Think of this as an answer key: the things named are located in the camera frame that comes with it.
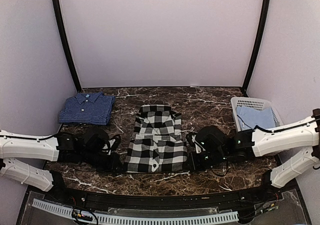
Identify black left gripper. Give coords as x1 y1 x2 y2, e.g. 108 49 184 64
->
81 148 127 174

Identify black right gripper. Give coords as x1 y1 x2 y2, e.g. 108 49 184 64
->
182 149 228 172

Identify blue checked shirt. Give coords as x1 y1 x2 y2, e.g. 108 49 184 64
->
58 91 116 126

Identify black white plaid shirt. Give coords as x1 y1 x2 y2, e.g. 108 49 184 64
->
123 104 188 174

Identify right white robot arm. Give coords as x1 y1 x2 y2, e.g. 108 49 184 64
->
186 108 320 202

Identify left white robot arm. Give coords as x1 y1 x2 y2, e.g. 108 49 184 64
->
0 128 122 203

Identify light blue shirt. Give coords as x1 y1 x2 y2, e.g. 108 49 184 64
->
236 106 278 131

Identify white plastic laundry basket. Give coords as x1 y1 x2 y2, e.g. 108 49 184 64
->
230 97 283 132

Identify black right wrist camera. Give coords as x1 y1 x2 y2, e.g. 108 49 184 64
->
185 125 227 154

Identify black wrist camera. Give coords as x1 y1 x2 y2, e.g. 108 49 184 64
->
81 127 121 155
185 125 227 154

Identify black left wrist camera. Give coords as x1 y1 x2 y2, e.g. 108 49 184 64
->
81 127 121 155

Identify white slotted cable duct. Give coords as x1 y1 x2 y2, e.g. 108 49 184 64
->
32 198 239 225

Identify black left corner post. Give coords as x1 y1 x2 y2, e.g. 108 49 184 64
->
51 0 82 92

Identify black corner post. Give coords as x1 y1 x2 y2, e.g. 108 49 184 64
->
241 0 270 94
51 0 82 92

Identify black right corner post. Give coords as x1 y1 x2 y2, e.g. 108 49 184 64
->
241 0 270 94

